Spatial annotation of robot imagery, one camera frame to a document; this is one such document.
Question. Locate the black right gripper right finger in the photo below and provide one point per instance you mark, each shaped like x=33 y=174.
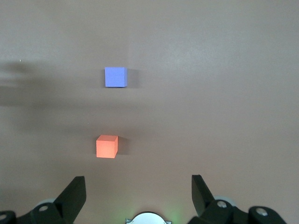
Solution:
x=205 y=203

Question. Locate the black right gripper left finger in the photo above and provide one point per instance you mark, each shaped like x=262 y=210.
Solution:
x=67 y=200

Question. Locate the orange foam block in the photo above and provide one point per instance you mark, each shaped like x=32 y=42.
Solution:
x=106 y=147

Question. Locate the purple foam block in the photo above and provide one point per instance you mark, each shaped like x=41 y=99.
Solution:
x=115 y=77

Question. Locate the brown table cover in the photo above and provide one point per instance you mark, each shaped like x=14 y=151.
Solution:
x=210 y=93

